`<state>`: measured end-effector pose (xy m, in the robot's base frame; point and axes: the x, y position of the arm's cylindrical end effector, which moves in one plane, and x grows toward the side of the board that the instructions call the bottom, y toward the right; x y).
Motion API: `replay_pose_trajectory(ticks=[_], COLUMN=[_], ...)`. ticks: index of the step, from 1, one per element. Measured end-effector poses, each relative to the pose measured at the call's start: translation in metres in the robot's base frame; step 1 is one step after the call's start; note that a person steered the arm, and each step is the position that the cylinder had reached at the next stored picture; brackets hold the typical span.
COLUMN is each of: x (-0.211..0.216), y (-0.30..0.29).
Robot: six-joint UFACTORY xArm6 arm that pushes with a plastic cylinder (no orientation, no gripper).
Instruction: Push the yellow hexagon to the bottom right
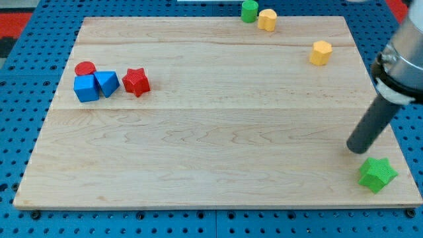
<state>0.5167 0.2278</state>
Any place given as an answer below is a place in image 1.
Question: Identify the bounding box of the blue triangle block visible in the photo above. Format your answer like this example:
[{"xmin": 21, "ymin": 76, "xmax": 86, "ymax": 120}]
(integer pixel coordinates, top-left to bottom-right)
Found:
[{"xmin": 94, "ymin": 71, "xmax": 120, "ymax": 98}]

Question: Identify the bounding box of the green cylinder block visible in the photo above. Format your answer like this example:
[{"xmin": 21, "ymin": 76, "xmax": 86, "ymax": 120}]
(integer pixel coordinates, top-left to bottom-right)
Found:
[{"xmin": 241, "ymin": 0, "xmax": 258, "ymax": 23}]

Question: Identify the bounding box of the red cylinder block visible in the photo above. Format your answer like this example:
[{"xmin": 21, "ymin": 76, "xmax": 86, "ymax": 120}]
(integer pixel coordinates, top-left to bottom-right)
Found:
[{"xmin": 74, "ymin": 61, "xmax": 96, "ymax": 76}]

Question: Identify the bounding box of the blue cube block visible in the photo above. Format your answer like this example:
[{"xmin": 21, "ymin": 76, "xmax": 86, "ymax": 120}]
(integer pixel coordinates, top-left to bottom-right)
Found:
[{"xmin": 73, "ymin": 75, "xmax": 99, "ymax": 102}]

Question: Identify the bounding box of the light wooden board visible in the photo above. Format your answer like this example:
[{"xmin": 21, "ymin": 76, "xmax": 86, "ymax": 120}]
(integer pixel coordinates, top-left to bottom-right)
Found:
[{"xmin": 13, "ymin": 17, "xmax": 422, "ymax": 210}]

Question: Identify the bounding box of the green star block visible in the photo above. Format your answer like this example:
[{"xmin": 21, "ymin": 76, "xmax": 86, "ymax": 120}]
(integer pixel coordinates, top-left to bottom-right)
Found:
[{"xmin": 358, "ymin": 157, "xmax": 399, "ymax": 194}]

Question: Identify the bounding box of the red star block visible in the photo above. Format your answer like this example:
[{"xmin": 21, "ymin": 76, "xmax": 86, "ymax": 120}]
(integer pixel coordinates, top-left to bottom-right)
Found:
[{"xmin": 122, "ymin": 68, "xmax": 151, "ymax": 97}]

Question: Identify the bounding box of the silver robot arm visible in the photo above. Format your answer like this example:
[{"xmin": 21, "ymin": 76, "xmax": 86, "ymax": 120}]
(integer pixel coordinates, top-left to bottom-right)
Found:
[{"xmin": 346, "ymin": 0, "xmax": 422, "ymax": 154}]

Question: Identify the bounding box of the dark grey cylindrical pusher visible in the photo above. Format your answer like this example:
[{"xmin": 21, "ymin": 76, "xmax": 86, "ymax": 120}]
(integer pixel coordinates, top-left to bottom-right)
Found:
[{"xmin": 346, "ymin": 95, "xmax": 401, "ymax": 154}]

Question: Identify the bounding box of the yellow hexagon block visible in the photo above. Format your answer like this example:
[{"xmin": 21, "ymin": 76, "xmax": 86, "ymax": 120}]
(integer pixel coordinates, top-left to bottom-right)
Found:
[{"xmin": 309, "ymin": 40, "xmax": 332, "ymax": 66}]

